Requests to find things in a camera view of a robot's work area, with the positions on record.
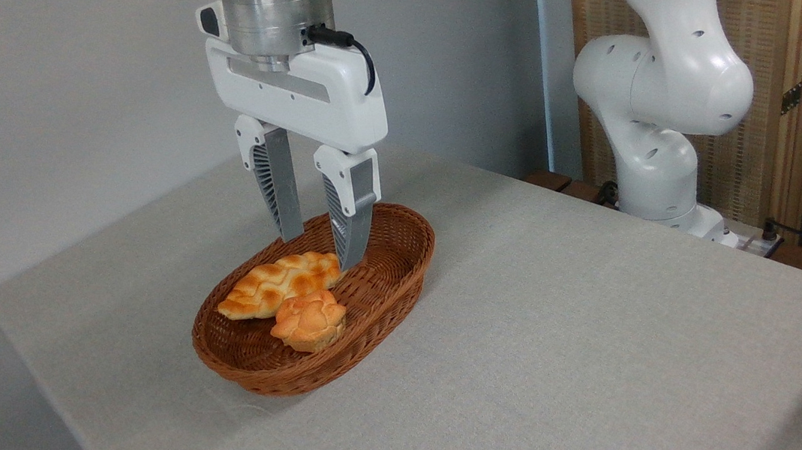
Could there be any braided golden bread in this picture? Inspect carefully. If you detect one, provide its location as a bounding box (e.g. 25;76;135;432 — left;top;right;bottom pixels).
212;248;346;324

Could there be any brown wicker basket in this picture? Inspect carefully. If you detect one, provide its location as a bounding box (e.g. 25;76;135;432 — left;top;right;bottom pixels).
179;197;452;407

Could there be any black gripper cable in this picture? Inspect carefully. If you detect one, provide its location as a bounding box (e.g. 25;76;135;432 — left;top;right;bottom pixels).
303;19;379;102

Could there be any grey tablecloth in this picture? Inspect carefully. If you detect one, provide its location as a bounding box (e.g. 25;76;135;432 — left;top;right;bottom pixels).
0;77;802;450

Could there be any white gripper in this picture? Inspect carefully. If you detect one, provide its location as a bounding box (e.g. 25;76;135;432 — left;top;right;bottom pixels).
194;0;404;285

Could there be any round flower-shaped bread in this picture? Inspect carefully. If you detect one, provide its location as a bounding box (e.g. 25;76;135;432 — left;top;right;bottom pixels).
266;286;352;358

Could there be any wooden rattan screen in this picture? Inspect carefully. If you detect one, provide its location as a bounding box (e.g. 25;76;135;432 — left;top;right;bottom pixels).
564;0;802;249

